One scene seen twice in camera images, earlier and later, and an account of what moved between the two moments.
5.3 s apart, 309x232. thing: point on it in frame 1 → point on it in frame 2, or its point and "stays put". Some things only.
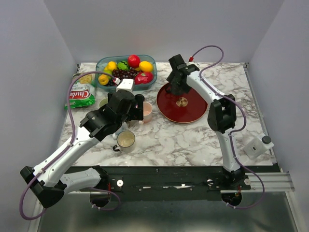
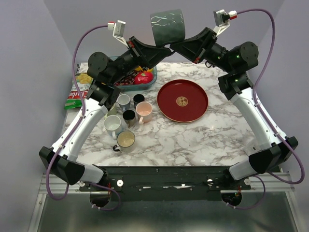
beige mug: x=125 y=140 stays put
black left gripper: x=138 y=115 → x=148 y=56
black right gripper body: x=170 y=76 → x=214 y=53
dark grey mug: x=178 y=88 → x=168 y=26
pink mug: x=147 y=110 stays put
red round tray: x=182 y=108 stays put
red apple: x=144 y=78 stays put
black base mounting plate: x=169 y=183 stays put
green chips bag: x=81 y=93 stays put
